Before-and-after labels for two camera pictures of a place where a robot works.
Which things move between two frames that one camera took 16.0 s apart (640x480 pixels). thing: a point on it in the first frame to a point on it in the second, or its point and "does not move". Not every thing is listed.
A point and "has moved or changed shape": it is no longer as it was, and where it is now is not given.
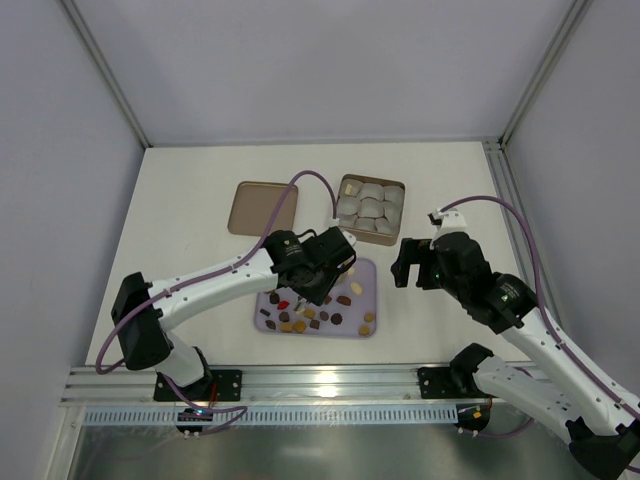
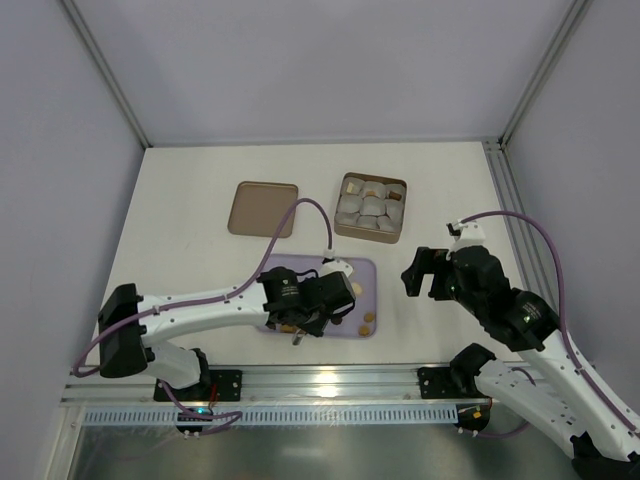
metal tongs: [301, 304] has moved or changed shape
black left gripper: [323, 282] to [317, 322]
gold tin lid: [253, 205] does not move
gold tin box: [371, 208] does not move
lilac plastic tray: [349, 310] does not move
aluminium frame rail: [271, 386] does not move
